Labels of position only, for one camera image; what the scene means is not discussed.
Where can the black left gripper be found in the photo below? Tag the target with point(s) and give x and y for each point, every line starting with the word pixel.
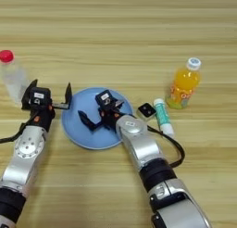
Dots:
pixel 41 116

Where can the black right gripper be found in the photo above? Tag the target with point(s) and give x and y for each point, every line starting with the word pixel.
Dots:
pixel 111 117

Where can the clear bottle with red cap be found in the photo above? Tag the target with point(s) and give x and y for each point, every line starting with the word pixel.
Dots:
pixel 12 77

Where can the green and white tube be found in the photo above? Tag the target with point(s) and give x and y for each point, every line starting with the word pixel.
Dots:
pixel 163 117

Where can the orange juice bottle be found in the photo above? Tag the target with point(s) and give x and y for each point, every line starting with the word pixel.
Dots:
pixel 183 86

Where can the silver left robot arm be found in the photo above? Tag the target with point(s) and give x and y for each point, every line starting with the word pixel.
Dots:
pixel 23 163

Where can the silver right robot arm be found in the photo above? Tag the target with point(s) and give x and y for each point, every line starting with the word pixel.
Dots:
pixel 148 148

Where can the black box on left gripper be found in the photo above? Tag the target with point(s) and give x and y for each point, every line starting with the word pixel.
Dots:
pixel 40 96

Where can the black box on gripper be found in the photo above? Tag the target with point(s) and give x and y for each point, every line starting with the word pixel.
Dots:
pixel 105 98
pixel 40 96

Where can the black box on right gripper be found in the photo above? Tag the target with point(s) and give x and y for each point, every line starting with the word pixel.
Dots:
pixel 105 98

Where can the blue round plate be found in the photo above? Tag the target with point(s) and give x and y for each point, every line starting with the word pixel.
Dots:
pixel 77 132

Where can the small black square block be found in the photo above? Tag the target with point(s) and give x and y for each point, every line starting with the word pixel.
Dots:
pixel 146 111

